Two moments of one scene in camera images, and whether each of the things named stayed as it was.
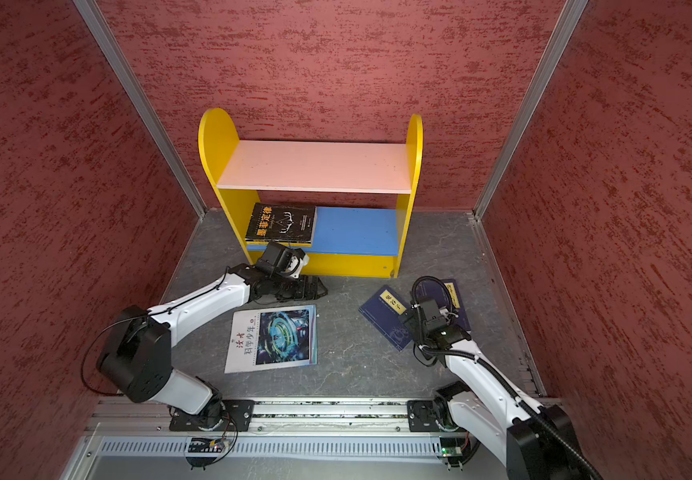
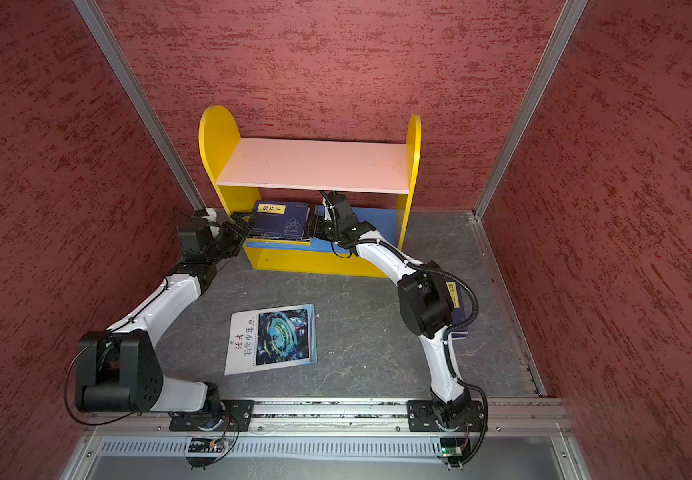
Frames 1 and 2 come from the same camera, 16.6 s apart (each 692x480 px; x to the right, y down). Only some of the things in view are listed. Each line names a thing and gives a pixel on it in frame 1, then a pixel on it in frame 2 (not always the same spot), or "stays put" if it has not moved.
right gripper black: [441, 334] → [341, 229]
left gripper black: [299, 294] → [238, 235]
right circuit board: [452, 446] stays put
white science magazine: [272, 338] stays put
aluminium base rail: [296, 416] stays put
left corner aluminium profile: [125, 73] stays put
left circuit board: [206, 445] stays put
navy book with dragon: [383, 311] → [280, 219]
